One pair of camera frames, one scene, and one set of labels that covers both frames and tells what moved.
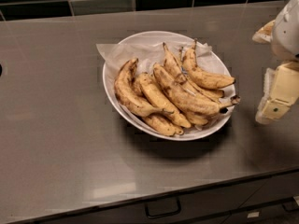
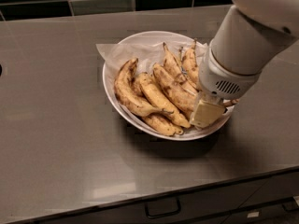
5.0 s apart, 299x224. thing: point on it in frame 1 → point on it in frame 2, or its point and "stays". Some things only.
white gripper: (287, 32) → (221, 77)
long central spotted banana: (188, 100) stays
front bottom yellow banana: (162, 126) stays
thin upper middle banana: (173, 66) stays
